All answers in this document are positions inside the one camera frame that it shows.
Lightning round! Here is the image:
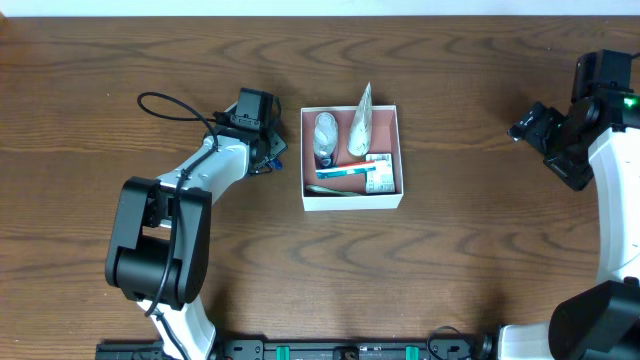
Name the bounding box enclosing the clear bottle dark liquid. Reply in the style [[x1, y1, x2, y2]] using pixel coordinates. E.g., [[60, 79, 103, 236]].
[[313, 112, 339, 168]]

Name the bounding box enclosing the green white toothbrush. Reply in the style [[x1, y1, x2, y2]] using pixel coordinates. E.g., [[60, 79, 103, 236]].
[[305, 184, 360, 197]]

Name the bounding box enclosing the Colgate toothpaste tube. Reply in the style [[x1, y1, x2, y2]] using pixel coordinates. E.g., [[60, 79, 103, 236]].
[[316, 161, 376, 179]]

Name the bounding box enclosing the white patterned cream tube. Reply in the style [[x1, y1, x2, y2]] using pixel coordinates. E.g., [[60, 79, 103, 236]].
[[347, 83, 373, 157]]

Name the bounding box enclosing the small green white box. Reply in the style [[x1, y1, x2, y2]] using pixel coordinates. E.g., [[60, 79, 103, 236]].
[[365, 153, 396, 194]]

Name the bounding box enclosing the blue disposable razor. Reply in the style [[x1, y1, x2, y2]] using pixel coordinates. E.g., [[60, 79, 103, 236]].
[[270, 159, 283, 170]]

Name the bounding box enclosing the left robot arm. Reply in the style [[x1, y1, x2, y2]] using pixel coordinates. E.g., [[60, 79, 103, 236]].
[[96, 89, 287, 359]]

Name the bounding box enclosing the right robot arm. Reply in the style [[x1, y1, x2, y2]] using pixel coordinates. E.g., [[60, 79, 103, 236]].
[[497, 83, 639, 359]]

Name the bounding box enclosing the white cardboard box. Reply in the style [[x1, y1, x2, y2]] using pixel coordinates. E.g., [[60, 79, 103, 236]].
[[300, 105, 404, 211]]

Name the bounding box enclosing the left black cable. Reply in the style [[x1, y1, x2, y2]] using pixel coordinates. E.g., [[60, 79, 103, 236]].
[[136, 91, 221, 360]]

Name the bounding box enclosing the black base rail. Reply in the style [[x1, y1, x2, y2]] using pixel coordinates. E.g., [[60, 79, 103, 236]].
[[95, 335, 497, 360]]

